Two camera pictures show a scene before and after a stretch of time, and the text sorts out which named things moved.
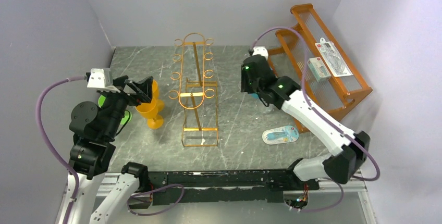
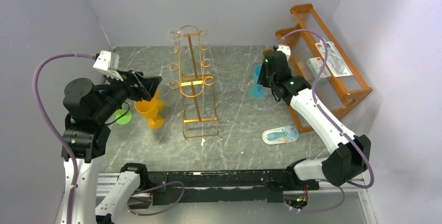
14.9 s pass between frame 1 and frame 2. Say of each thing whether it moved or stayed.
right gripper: moved
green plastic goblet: stayed
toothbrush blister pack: stayed
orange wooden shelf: stayed
